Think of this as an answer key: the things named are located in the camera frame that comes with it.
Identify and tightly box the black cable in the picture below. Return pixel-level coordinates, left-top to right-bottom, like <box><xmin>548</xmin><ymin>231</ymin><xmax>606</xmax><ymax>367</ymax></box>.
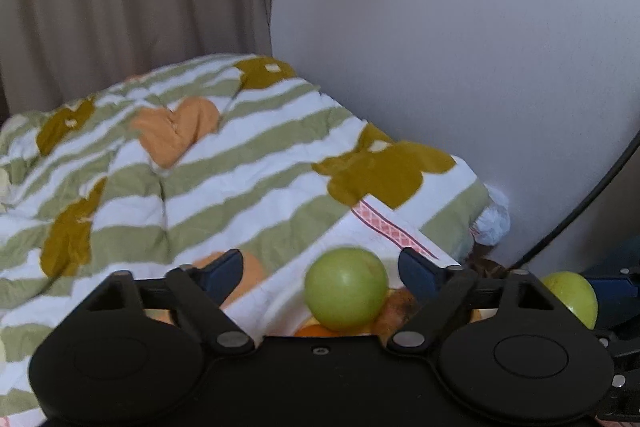
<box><xmin>500</xmin><ymin>142</ymin><xmax>640</xmax><ymax>270</ymax></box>

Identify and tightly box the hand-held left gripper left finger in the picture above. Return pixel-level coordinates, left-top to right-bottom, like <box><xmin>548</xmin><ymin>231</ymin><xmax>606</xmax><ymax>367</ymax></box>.
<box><xmin>75</xmin><ymin>249</ymin><xmax>256</xmax><ymax>354</ymax></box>

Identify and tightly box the crumpled white paper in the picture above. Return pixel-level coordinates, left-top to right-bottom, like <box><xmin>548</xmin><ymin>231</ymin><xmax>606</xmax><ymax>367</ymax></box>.
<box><xmin>470</xmin><ymin>187</ymin><xmax>512</xmax><ymax>248</ymax></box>

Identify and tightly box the large green apple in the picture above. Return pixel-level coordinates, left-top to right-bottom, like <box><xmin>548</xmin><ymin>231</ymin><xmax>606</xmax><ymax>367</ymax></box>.
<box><xmin>304</xmin><ymin>247</ymin><xmax>389</xmax><ymax>330</ymax></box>

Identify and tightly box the pink floral towel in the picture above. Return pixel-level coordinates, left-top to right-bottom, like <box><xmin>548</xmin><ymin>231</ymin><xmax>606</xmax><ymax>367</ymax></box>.
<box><xmin>220</xmin><ymin>199</ymin><xmax>463</xmax><ymax>338</ymax></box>

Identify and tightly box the brown onion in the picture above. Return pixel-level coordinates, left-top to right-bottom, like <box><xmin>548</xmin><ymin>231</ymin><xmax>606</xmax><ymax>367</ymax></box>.
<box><xmin>372</xmin><ymin>289</ymin><xmax>426</xmax><ymax>338</ymax></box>

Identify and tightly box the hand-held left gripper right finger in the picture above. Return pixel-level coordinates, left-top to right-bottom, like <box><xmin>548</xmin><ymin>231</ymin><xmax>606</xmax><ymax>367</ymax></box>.
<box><xmin>387</xmin><ymin>248</ymin><xmax>571</xmax><ymax>352</ymax></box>

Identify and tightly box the green striped flower blanket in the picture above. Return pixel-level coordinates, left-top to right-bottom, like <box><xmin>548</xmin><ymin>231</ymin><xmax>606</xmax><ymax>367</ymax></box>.
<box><xmin>0</xmin><ymin>54</ymin><xmax>491</xmax><ymax>427</ymax></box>

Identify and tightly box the dark blue cloth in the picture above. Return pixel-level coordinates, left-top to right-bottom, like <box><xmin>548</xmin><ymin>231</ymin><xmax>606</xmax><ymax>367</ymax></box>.
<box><xmin>582</xmin><ymin>241</ymin><xmax>640</xmax><ymax>280</ymax></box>

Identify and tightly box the small green apple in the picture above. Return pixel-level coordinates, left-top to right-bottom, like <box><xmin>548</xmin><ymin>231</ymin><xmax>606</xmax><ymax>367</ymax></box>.
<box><xmin>541</xmin><ymin>272</ymin><xmax>598</xmax><ymax>330</ymax></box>

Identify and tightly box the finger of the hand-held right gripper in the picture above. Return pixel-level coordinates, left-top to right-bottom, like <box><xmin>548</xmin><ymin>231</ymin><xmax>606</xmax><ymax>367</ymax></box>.
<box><xmin>595</xmin><ymin>329</ymin><xmax>640</xmax><ymax>423</ymax></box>
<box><xmin>585</xmin><ymin>268</ymin><xmax>640</xmax><ymax>308</ymax></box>

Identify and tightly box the large orange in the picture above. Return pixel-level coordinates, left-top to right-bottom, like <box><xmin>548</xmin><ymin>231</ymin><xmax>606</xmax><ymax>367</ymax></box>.
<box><xmin>292</xmin><ymin>323</ymin><xmax>351</xmax><ymax>339</ymax></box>

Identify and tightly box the brown patterned cloth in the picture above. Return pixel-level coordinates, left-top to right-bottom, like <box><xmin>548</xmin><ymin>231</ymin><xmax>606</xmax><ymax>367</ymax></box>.
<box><xmin>469</xmin><ymin>247</ymin><xmax>507</xmax><ymax>279</ymax></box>

